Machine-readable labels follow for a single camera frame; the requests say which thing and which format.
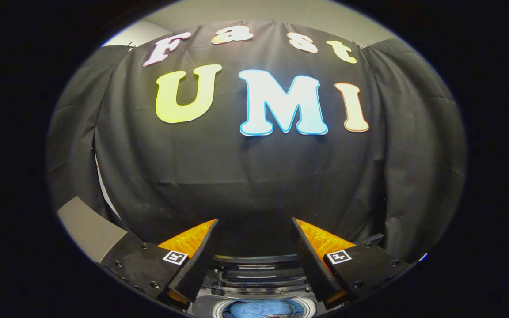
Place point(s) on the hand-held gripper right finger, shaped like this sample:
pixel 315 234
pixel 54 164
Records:
pixel 312 260

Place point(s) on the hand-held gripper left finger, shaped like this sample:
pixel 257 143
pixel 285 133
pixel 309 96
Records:
pixel 197 260

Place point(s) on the light blue polo shirt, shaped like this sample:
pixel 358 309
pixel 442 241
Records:
pixel 259 310

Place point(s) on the black backdrop cloth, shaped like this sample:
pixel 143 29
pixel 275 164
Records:
pixel 237 176

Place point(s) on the black cabinet with beige door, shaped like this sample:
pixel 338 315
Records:
pixel 89 229

